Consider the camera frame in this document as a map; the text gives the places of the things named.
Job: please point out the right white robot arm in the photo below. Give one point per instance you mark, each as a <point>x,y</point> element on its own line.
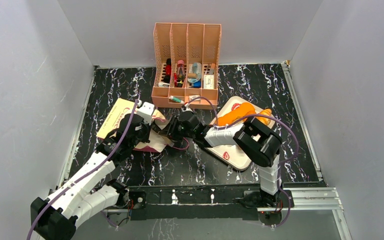
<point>258,142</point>

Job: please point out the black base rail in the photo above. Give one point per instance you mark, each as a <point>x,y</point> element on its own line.
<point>204,202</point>

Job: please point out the white small box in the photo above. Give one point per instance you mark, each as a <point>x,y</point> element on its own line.
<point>208,81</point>

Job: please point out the pink desk organizer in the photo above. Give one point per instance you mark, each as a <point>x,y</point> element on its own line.
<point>190,42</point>

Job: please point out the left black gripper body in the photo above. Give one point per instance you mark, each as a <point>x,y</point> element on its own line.
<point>143,137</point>

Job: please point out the pink and cream paper bag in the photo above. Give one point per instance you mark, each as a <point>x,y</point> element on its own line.
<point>123,107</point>

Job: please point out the small white card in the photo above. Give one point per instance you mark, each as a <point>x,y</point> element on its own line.
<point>191,97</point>

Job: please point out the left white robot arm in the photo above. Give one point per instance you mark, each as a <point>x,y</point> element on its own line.
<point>59,215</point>

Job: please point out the red black bottle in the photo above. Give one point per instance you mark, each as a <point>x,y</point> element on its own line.
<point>167,71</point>

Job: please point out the green tube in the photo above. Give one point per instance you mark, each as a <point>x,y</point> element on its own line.
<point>176,99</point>

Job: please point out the long twisted orange bread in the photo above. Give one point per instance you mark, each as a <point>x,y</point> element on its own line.
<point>240,111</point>

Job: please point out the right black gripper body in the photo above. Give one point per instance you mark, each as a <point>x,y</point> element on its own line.
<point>171,128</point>

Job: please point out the pink capped bottle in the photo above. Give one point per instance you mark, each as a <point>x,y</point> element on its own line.
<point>180,74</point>

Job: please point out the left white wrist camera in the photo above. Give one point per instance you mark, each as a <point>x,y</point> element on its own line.
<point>145,110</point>

